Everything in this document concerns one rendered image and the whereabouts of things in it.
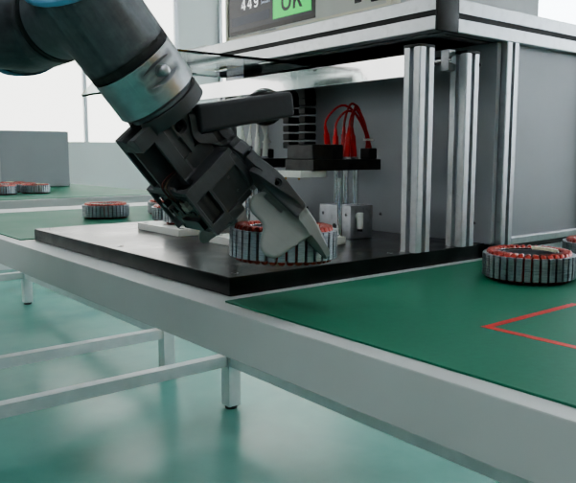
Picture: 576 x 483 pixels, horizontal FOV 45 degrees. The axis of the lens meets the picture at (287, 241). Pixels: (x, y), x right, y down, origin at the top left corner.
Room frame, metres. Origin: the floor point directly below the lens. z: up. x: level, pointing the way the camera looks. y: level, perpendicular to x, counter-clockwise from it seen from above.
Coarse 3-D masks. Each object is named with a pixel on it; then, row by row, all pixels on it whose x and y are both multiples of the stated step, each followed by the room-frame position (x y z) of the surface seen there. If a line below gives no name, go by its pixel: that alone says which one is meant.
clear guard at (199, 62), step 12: (192, 60) 1.18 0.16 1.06; (204, 60) 1.18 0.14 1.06; (216, 60) 1.18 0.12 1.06; (228, 60) 1.18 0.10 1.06; (240, 60) 1.18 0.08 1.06; (252, 60) 1.18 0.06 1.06; (264, 60) 1.18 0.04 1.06; (276, 60) 1.20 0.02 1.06; (288, 60) 1.22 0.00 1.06; (192, 72) 1.34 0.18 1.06; (204, 72) 1.34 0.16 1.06; (216, 72) 1.34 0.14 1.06; (228, 72) 1.34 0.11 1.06; (240, 72) 1.34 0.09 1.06; (252, 72) 1.34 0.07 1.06; (264, 72) 1.34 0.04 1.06; (84, 96) 1.22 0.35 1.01
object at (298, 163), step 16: (288, 160) 1.10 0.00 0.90; (304, 160) 1.07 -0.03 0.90; (320, 160) 1.06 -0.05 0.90; (336, 160) 1.08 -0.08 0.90; (352, 160) 1.10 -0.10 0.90; (368, 160) 1.12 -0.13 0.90; (288, 176) 1.06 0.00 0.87; (304, 176) 1.04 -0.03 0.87; (320, 176) 1.06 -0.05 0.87; (336, 176) 1.15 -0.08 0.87; (336, 192) 1.15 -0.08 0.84
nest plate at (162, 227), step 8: (144, 224) 1.23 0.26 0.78; (152, 224) 1.21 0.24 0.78; (160, 224) 1.21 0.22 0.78; (168, 224) 1.21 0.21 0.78; (160, 232) 1.18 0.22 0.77; (168, 232) 1.16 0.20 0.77; (176, 232) 1.14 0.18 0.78; (184, 232) 1.14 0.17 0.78; (192, 232) 1.15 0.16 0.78; (224, 232) 1.19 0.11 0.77
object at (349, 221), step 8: (320, 208) 1.15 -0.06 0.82; (328, 208) 1.14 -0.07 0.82; (336, 208) 1.12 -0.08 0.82; (344, 208) 1.11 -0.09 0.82; (352, 208) 1.10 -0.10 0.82; (360, 208) 1.11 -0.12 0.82; (368, 208) 1.12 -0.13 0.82; (320, 216) 1.15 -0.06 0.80; (328, 216) 1.14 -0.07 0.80; (336, 216) 1.12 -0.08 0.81; (344, 216) 1.10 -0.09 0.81; (352, 216) 1.10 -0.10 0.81; (368, 216) 1.12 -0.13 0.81; (344, 224) 1.10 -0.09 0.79; (352, 224) 1.10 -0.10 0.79; (368, 224) 1.12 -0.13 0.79; (344, 232) 1.10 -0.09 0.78; (352, 232) 1.10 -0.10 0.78; (360, 232) 1.11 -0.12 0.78; (368, 232) 1.12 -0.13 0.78
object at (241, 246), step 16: (240, 224) 0.69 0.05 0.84; (256, 224) 0.73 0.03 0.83; (320, 224) 0.72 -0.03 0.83; (240, 240) 0.67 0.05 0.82; (256, 240) 0.66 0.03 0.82; (336, 240) 0.70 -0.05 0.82; (240, 256) 0.67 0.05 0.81; (256, 256) 0.66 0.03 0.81; (288, 256) 0.65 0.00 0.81; (304, 256) 0.66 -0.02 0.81; (320, 256) 0.67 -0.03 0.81; (336, 256) 0.70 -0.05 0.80
